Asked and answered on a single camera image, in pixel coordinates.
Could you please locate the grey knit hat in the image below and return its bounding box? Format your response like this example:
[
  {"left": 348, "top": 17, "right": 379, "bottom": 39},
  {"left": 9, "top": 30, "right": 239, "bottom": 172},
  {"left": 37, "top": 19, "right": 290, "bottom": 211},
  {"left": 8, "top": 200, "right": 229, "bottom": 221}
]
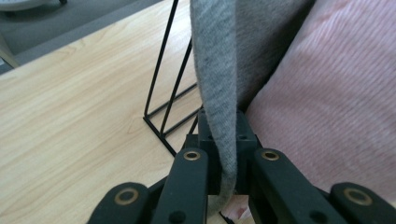
[{"left": 189, "top": 0, "right": 316, "bottom": 218}]

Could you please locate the black wire rack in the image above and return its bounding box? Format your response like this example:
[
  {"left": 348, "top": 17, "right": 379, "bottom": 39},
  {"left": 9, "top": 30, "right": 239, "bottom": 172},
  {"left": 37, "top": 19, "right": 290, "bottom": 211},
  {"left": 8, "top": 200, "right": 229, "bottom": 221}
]
[{"left": 142, "top": 0, "right": 235, "bottom": 224}]

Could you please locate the beige furniture leg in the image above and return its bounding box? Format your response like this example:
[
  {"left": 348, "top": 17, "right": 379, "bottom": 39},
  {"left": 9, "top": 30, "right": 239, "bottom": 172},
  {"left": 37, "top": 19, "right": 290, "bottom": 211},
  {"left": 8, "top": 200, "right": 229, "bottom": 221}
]
[{"left": 0, "top": 33, "right": 21, "bottom": 70}]

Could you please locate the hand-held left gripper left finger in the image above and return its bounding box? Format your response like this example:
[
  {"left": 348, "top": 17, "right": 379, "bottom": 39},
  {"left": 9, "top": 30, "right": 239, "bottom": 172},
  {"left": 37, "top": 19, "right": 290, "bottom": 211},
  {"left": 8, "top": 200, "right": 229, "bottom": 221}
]
[{"left": 185, "top": 107, "right": 224, "bottom": 196}]

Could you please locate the pink knit hat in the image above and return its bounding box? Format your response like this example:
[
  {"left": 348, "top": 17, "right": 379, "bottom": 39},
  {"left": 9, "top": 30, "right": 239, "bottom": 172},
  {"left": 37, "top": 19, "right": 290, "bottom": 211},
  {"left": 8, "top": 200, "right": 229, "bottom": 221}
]
[{"left": 222, "top": 0, "right": 396, "bottom": 222}]

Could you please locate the white round base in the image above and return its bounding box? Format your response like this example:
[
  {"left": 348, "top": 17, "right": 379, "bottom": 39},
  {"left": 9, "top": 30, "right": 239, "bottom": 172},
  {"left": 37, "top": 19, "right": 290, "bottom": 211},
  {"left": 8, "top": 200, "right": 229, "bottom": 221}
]
[{"left": 0, "top": 0, "right": 68, "bottom": 13}]

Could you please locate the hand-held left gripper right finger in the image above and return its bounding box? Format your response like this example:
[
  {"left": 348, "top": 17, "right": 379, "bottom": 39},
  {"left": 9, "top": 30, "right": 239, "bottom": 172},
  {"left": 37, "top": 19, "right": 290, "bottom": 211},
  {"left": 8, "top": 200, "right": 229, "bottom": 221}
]
[{"left": 234, "top": 108, "right": 263, "bottom": 194}]

